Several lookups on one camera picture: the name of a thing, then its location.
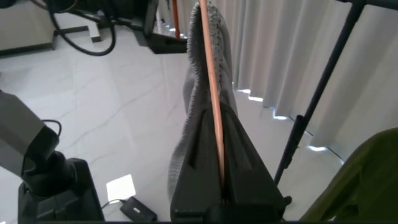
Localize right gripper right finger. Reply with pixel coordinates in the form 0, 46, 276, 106
221, 101, 286, 223

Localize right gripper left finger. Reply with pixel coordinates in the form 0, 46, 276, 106
170, 108, 224, 223

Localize pale grey shorts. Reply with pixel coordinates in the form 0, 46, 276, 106
167, 1, 239, 200

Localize pink clothes hanger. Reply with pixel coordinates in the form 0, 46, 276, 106
198, 0, 225, 187

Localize green printed shirt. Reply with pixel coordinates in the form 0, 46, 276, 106
300, 127, 398, 222

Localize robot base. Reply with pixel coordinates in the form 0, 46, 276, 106
17, 157, 105, 223

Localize black clothes rack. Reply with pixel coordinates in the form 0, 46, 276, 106
273, 0, 398, 207

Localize black power adapter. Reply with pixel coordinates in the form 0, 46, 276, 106
119, 196, 158, 222

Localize black metal stand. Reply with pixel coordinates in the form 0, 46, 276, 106
133, 0, 188, 54

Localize white curtain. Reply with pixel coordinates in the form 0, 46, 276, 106
158, 0, 398, 162

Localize thin black cord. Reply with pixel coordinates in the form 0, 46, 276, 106
101, 198, 125, 209

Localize black floor cable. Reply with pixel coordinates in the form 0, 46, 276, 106
46, 0, 116, 57

